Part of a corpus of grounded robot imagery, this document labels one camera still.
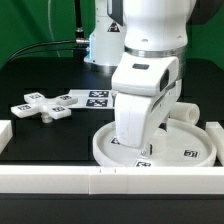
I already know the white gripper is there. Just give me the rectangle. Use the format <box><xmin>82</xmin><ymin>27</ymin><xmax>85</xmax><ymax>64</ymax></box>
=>
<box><xmin>111</xmin><ymin>53</ymin><xmax>182</xmax><ymax>157</ymax></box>

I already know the white round table top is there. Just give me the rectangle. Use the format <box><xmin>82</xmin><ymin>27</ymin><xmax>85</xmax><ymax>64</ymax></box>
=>
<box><xmin>93</xmin><ymin>119</ymin><xmax>217</xmax><ymax>168</ymax></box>

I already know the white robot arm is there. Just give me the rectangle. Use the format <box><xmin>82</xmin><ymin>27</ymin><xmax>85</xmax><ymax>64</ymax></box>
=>
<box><xmin>85</xmin><ymin>0</ymin><xmax>206</xmax><ymax>157</ymax></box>

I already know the white marker sheet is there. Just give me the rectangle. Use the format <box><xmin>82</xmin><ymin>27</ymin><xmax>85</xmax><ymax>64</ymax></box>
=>
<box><xmin>69</xmin><ymin>90</ymin><xmax>114</xmax><ymax>109</ymax></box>

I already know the white cross table base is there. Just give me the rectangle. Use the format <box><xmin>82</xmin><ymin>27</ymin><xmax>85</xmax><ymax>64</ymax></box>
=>
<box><xmin>11</xmin><ymin>92</ymin><xmax>78</xmax><ymax>123</ymax></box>

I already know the black pole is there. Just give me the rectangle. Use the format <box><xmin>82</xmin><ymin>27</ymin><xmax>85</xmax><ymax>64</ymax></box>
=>
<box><xmin>74</xmin><ymin>0</ymin><xmax>84</xmax><ymax>62</ymax></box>

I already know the white front fence bar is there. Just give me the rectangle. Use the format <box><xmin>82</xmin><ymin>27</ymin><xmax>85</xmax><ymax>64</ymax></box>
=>
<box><xmin>0</xmin><ymin>165</ymin><xmax>224</xmax><ymax>195</ymax></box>

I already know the white left fence bar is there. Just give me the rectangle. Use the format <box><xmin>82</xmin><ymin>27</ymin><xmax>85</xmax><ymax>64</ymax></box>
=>
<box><xmin>0</xmin><ymin>120</ymin><xmax>13</xmax><ymax>154</ymax></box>

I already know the black cable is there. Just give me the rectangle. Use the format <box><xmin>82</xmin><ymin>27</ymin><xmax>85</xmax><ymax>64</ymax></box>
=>
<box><xmin>6</xmin><ymin>39</ymin><xmax>90</xmax><ymax>64</ymax></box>

